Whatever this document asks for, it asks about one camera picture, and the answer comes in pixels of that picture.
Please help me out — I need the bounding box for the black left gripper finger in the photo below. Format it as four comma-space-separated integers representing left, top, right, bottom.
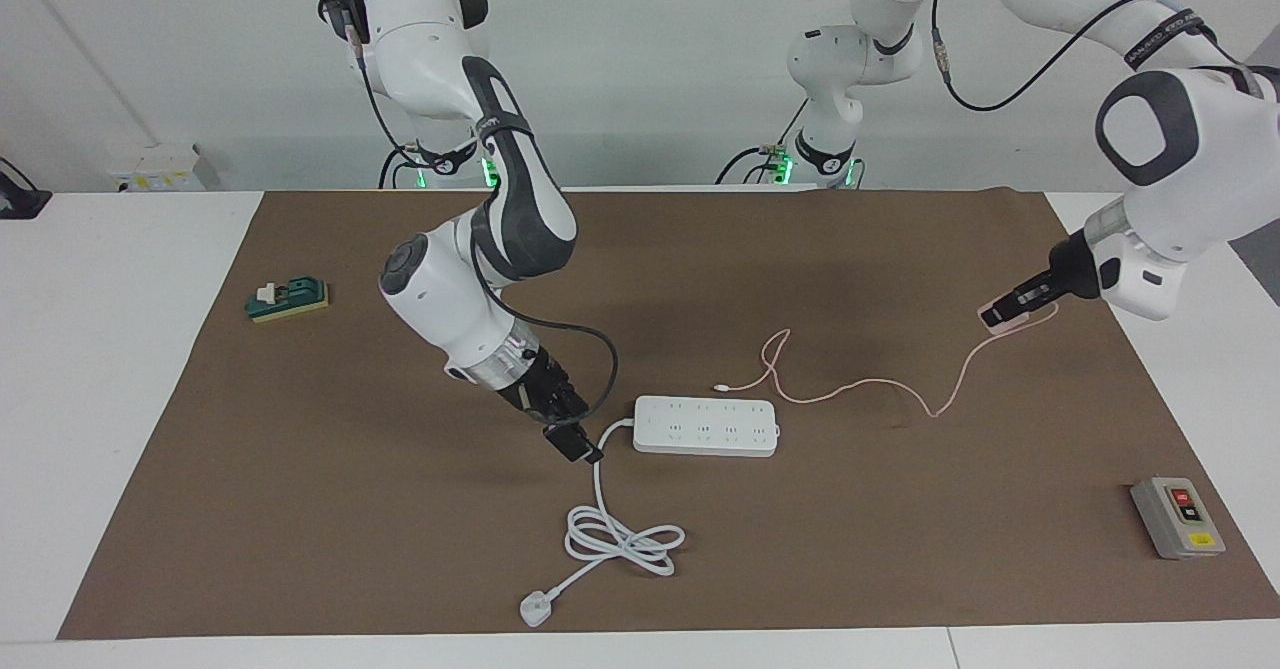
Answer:
1008, 287, 1063, 328
988, 265, 1057, 314

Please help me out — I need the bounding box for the pink charger adapter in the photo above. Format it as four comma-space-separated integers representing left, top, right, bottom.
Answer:
980, 301, 1036, 336

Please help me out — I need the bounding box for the white power strip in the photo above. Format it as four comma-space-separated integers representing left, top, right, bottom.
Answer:
632, 395, 781, 458

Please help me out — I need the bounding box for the pink charging cable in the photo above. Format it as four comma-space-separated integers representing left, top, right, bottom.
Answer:
713, 304, 1061, 418

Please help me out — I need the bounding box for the brown table mat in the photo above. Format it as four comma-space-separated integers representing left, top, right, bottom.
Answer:
57, 187, 1280, 640

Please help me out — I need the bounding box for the white box with yellow labels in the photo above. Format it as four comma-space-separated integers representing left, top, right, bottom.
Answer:
113, 144, 219, 193

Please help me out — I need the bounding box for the black clamp stand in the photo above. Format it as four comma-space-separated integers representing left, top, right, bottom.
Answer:
0, 157, 53, 220

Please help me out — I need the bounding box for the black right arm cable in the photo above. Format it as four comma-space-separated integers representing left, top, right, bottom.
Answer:
340, 0, 619, 440

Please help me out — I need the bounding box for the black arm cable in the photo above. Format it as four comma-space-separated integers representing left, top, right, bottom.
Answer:
340, 0, 619, 440
930, 0, 1166, 113

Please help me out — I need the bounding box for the white power cord with plug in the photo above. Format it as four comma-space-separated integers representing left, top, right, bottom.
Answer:
519, 417, 687, 629

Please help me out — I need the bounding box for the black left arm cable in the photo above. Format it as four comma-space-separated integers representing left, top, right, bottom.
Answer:
930, 0, 1166, 113

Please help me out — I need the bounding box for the grey on-off switch box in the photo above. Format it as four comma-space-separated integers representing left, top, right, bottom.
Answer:
1130, 476, 1227, 560

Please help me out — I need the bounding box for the green knife switch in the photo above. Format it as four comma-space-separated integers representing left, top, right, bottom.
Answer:
246, 276, 331, 325

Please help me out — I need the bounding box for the black base cable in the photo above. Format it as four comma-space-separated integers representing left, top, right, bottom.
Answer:
715, 99, 811, 187
378, 144, 441, 190

